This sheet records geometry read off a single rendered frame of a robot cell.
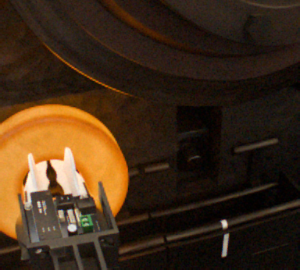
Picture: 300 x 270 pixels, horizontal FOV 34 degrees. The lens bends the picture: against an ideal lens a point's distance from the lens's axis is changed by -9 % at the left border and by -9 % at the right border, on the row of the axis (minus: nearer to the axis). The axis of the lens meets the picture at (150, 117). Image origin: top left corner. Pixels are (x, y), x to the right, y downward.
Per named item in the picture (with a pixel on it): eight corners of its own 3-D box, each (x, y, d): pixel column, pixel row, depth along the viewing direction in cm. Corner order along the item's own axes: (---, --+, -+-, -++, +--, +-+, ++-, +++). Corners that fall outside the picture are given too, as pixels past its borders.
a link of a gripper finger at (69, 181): (73, 111, 48) (95, 188, 42) (76, 154, 52) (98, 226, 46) (41, 117, 47) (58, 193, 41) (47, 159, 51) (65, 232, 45)
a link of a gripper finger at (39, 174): (41, 117, 47) (58, 193, 41) (47, 159, 51) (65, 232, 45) (11, 122, 47) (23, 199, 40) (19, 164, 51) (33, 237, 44)
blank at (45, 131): (-42, 126, 47) (-43, 142, 44) (106, 86, 50) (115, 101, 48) (1, 241, 55) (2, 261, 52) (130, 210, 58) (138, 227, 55)
